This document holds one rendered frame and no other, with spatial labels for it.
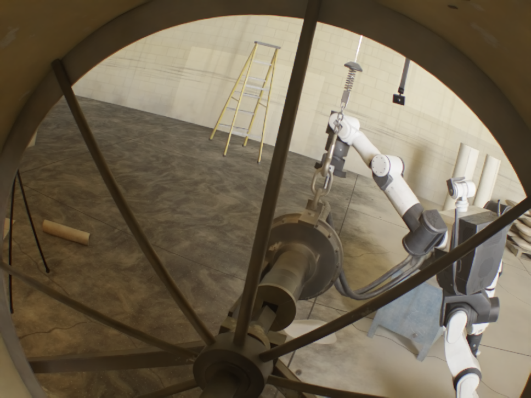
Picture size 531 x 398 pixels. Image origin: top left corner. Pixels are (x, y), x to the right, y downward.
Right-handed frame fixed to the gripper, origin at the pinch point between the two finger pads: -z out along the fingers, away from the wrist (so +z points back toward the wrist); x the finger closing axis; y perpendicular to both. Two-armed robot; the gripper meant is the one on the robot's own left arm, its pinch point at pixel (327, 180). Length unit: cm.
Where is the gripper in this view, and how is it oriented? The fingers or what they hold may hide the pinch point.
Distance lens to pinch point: 206.1
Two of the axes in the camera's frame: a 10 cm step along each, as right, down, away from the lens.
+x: -9.4, -3.1, 1.3
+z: 2.7, -9.3, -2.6
